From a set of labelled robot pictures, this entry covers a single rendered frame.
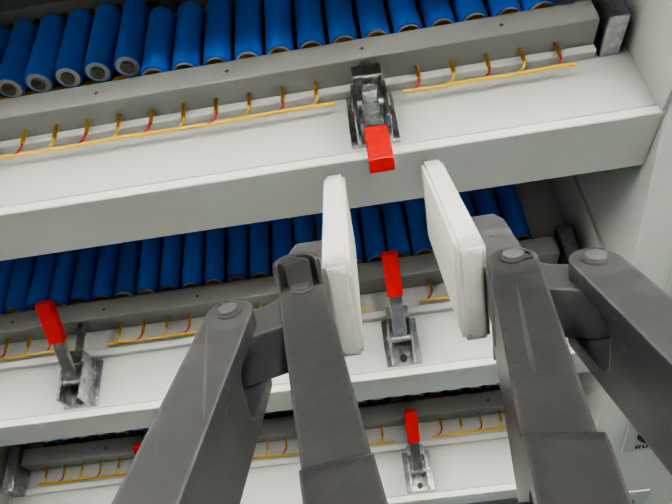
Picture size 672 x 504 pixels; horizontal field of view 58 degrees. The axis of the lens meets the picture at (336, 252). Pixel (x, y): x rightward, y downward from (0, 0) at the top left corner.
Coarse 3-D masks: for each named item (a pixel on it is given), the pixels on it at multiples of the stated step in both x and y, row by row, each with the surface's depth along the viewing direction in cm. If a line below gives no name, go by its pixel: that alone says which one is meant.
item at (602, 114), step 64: (576, 0) 38; (640, 0) 34; (640, 64) 35; (256, 128) 37; (320, 128) 36; (448, 128) 35; (512, 128) 34; (576, 128) 34; (640, 128) 34; (0, 192) 37; (64, 192) 36; (128, 192) 36; (192, 192) 36; (256, 192) 36; (320, 192) 37; (384, 192) 37; (0, 256) 39
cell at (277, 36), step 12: (264, 0) 41; (276, 0) 40; (288, 0) 41; (264, 12) 41; (276, 12) 40; (288, 12) 40; (276, 24) 39; (288, 24) 39; (276, 36) 38; (288, 36) 39; (276, 48) 38; (288, 48) 38
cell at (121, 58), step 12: (132, 0) 43; (132, 12) 42; (144, 12) 43; (120, 24) 42; (132, 24) 41; (144, 24) 42; (120, 36) 41; (132, 36) 41; (144, 36) 42; (120, 48) 40; (132, 48) 40; (120, 60) 40; (132, 60) 40; (120, 72) 41; (132, 72) 40
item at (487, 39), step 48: (336, 48) 36; (384, 48) 36; (432, 48) 35; (480, 48) 36; (528, 48) 36; (48, 96) 38; (96, 96) 37; (144, 96) 37; (192, 96) 37; (240, 96) 37
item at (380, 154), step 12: (372, 96) 33; (372, 108) 33; (372, 120) 32; (372, 132) 30; (384, 132) 30; (372, 144) 29; (384, 144) 29; (372, 156) 28; (384, 156) 28; (372, 168) 28; (384, 168) 28
